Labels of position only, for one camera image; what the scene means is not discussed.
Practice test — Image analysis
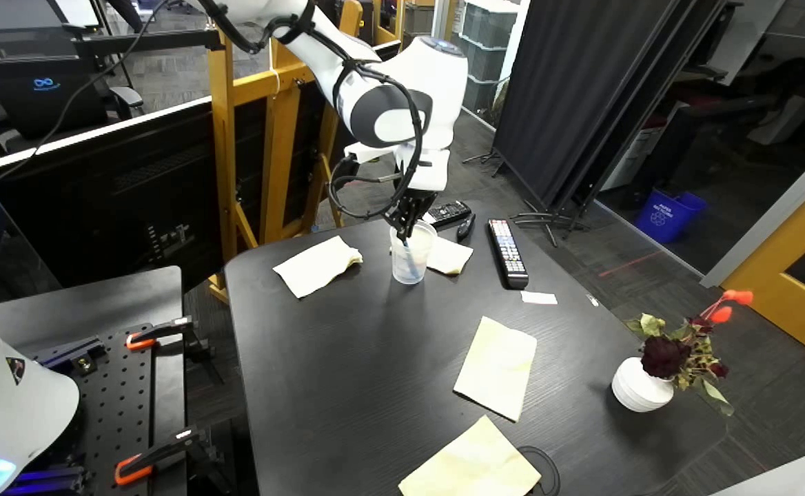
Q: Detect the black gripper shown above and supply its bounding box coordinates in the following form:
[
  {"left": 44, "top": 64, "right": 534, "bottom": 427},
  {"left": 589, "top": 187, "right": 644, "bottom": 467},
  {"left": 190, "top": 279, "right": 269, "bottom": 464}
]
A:
[{"left": 385, "top": 186, "right": 433, "bottom": 246}]

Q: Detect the clear plastic measuring cup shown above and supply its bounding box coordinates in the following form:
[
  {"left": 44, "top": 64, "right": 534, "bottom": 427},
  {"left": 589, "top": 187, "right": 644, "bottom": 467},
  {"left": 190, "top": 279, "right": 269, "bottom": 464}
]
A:
[{"left": 385, "top": 219, "right": 439, "bottom": 289}]

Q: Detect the black glossy device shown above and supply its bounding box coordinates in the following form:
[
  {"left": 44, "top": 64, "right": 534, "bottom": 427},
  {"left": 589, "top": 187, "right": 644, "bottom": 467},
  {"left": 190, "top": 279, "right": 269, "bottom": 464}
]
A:
[{"left": 426, "top": 198, "right": 474, "bottom": 228}]

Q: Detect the beige paper napkin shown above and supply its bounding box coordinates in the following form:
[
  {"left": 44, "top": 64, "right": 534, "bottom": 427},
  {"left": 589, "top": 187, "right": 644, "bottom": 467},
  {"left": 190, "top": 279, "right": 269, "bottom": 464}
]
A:
[
  {"left": 396, "top": 414, "right": 543, "bottom": 496},
  {"left": 423, "top": 235, "right": 477, "bottom": 279},
  {"left": 451, "top": 314, "right": 541, "bottom": 425},
  {"left": 269, "top": 235, "right": 365, "bottom": 303}
]

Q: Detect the black computer mouse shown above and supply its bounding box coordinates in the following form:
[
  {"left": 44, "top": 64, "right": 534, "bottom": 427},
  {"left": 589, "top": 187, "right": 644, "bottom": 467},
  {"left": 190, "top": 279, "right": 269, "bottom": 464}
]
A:
[{"left": 451, "top": 212, "right": 479, "bottom": 246}]

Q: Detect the black remote control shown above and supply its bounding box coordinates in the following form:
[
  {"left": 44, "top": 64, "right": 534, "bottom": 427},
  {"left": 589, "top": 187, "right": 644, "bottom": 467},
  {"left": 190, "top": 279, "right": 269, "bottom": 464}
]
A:
[{"left": 485, "top": 219, "right": 531, "bottom": 292}]

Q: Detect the grey storage crate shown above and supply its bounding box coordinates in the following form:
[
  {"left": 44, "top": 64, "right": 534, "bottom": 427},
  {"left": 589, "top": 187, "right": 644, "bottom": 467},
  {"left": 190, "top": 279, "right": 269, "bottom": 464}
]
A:
[
  {"left": 455, "top": 31, "right": 517, "bottom": 120},
  {"left": 459, "top": 0, "right": 527, "bottom": 51}
]

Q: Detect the blue plastic bin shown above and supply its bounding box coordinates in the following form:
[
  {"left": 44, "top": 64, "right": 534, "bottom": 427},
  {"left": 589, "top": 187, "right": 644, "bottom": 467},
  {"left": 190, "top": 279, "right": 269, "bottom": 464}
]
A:
[{"left": 634, "top": 187, "right": 710, "bottom": 249}]

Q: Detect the white round vase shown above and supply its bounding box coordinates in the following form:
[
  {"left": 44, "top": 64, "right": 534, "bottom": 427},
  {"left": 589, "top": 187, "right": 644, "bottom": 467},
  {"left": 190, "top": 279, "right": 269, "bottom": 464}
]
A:
[{"left": 609, "top": 355, "right": 678, "bottom": 417}]

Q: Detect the red artificial flower bouquet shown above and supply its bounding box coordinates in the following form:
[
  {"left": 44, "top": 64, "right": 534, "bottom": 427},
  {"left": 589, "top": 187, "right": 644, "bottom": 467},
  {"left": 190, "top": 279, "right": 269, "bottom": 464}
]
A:
[{"left": 625, "top": 286, "right": 757, "bottom": 420}]

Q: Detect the black panel with white edge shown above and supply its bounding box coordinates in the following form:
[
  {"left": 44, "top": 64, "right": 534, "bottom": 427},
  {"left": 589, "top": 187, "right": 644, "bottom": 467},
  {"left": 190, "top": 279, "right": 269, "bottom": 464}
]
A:
[{"left": 0, "top": 93, "right": 219, "bottom": 292}]

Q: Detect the black perforated breadboard table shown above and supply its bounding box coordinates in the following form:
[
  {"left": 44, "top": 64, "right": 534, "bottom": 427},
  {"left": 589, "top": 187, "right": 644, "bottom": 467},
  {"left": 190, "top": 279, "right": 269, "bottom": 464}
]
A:
[{"left": 0, "top": 266, "right": 190, "bottom": 496}]

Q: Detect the dark blue tool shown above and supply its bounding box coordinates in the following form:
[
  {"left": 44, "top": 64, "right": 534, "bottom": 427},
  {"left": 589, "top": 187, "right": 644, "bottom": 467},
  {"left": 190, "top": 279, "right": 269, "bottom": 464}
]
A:
[{"left": 29, "top": 335, "right": 110, "bottom": 377}]

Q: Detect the yellow door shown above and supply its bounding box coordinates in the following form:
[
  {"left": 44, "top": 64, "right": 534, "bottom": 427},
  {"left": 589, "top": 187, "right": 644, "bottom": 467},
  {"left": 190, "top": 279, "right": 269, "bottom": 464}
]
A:
[{"left": 720, "top": 165, "right": 805, "bottom": 376}]

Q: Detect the black machine with blue logo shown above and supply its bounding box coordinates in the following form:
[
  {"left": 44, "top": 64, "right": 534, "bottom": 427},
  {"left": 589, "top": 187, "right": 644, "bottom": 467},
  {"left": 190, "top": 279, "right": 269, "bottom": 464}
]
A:
[{"left": 0, "top": 0, "right": 226, "bottom": 161}]

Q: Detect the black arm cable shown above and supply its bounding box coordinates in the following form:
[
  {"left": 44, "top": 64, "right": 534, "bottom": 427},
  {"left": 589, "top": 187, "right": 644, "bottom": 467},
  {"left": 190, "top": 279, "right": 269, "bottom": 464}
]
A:
[{"left": 324, "top": 53, "right": 426, "bottom": 223}]

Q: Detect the yellow wooden frame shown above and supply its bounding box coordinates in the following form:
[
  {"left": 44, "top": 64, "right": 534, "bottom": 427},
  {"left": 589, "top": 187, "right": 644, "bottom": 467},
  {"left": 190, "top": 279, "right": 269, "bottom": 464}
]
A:
[{"left": 204, "top": 0, "right": 399, "bottom": 308}]

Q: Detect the orange handled black clamp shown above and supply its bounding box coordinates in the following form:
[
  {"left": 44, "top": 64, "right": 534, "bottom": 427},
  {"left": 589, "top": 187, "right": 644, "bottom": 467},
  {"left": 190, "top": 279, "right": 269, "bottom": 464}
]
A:
[
  {"left": 120, "top": 314, "right": 215, "bottom": 365},
  {"left": 110, "top": 425, "right": 232, "bottom": 490}
]

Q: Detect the grey door frame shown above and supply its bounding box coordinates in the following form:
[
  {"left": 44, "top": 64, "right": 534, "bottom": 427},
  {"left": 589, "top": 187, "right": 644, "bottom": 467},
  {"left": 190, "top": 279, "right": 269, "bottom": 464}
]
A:
[{"left": 700, "top": 133, "right": 805, "bottom": 289}]

